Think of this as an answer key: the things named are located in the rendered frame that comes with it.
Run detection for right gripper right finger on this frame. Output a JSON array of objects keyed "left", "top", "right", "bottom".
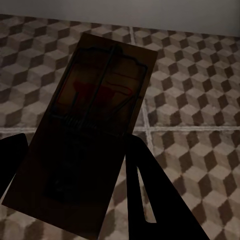
[{"left": 125, "top": 133, "right": 210, "bottom": 240}]

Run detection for mousetrap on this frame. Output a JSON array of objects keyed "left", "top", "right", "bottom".
[{"left": 1, "top": 32, "right": 159, "bottom": 240}]

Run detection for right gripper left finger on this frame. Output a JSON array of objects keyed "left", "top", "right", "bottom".
[{"left": 0, "top": 133, "right": 29, "bottom": 199}]

